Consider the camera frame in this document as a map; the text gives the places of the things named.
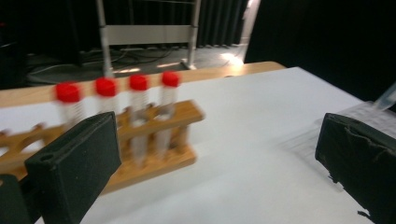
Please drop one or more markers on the clear plastic tube rack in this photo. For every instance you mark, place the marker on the clear plastic tube rack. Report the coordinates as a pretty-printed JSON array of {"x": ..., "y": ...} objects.
[{"x": 358, "y": 110}]

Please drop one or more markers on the white metal desk frame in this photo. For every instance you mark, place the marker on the white metal desk frame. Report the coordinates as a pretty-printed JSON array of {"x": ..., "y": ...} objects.
[{"x": 146, "y": 34}]

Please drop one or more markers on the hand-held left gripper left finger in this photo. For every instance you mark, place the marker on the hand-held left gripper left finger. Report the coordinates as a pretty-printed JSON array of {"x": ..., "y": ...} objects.
[{"x": 77, "y": 161}]

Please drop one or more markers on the dark pleated curtain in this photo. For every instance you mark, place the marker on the dark pleated curtain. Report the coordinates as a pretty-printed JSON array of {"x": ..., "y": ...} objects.
[{"x": 218, "y": 21}]

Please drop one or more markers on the wooden test tube rack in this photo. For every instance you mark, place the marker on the wooden test tube rack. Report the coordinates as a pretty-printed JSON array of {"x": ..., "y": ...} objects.
[{"x": 183, "y": 113}]

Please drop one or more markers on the white table mat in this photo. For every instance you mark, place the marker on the white table mat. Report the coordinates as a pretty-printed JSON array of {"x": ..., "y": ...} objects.
[{"x": 249, "y": 124}]

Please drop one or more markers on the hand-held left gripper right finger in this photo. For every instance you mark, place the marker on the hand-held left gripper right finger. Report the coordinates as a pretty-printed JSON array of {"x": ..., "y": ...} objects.
[{"x": 361, "y": 161}]

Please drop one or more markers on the black drape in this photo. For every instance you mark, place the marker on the black drape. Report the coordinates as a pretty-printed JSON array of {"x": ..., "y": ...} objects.
[{"x": 327, "y": 31}]

